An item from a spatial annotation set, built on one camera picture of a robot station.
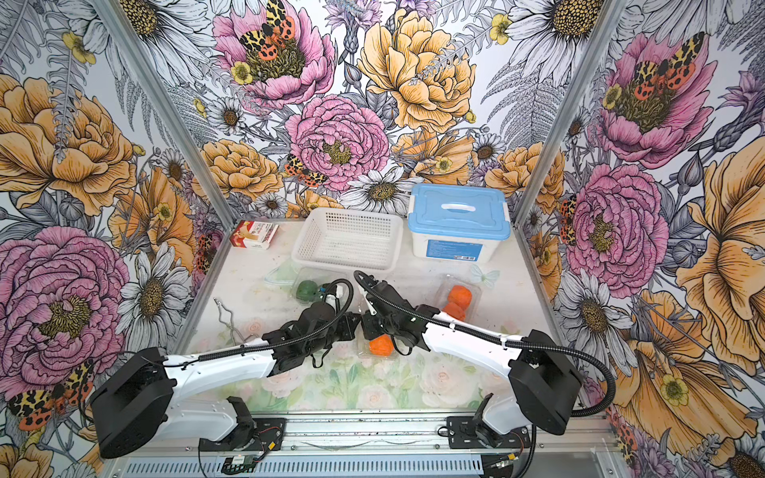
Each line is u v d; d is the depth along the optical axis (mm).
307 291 943
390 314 617
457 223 967
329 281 1049
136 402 419
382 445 741
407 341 585
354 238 1154
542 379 425
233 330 917
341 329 735
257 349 565
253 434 724
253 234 1122
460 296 941
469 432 744
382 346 825
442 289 980
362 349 913
